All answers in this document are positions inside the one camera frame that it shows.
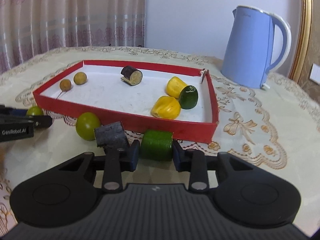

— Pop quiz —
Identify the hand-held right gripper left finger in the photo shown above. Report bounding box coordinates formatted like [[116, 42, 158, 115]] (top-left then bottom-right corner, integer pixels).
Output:
[[57, 140, 140, 193]]

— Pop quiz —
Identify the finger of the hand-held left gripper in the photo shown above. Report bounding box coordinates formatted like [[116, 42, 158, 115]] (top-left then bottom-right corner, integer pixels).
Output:
[[0, 115, 53, 131], [0, 105, 28, 117]]

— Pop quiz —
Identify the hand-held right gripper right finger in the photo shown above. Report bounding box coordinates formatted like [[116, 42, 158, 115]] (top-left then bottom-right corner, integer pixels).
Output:
[[172, 141, 258, 193]]

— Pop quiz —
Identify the green tomato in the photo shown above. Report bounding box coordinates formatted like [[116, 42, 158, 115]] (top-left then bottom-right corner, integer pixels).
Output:
[[26, 106, 45, 117], [75, 112, 102, 141]]

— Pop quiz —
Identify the green cucumber piece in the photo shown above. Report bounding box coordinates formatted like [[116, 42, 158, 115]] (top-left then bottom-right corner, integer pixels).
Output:
[[178, 85, 199, 110], [140, 130, 174, 161]]

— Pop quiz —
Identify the dark eggplant piece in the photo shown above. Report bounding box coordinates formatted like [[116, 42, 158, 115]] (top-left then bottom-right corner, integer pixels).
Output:
[[120, 65, 143, 86], [94, 121, 130, 148]]

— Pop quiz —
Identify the brown longan with stem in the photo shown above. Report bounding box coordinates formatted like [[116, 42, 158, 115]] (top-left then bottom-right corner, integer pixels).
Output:
[[58, 79, 72, 98]]

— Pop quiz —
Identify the yellow pepper piece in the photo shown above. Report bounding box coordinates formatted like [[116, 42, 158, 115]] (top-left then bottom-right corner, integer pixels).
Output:
[[151, 96, 181, 118], [166, 76, 188, 99]]

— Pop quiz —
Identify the red cardboard tray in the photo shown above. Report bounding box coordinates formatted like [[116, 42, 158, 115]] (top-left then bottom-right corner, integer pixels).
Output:
[[33, 60, 220, 144]]

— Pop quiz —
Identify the pink patterned curtain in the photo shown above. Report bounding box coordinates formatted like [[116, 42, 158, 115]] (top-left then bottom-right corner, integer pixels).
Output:
[[0, 0, 147, 75]]

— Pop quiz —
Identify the blue electric kettle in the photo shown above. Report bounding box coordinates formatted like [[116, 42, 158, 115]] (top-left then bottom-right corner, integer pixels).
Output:
[[220, 5, 292, 90]]

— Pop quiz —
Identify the white wall switch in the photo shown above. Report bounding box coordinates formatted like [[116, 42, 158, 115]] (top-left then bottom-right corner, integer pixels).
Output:
[[309, 64, 320, 83]]

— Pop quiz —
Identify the gold frame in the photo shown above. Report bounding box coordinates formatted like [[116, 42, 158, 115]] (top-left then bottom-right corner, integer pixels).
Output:
[[288, 0, 314, 84]]

